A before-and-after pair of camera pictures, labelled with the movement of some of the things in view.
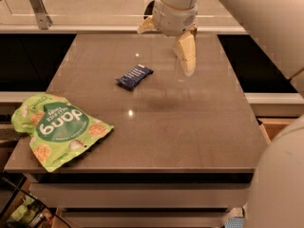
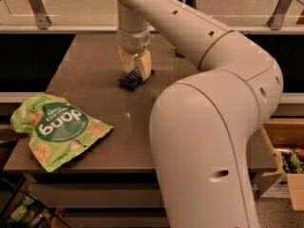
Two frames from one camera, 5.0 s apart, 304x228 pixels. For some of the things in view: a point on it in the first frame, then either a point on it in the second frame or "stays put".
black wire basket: (20, 208) stays put
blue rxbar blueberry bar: (131, 79) stays put
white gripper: (173, 20) → (132, 41)
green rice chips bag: (57, 130) stays put
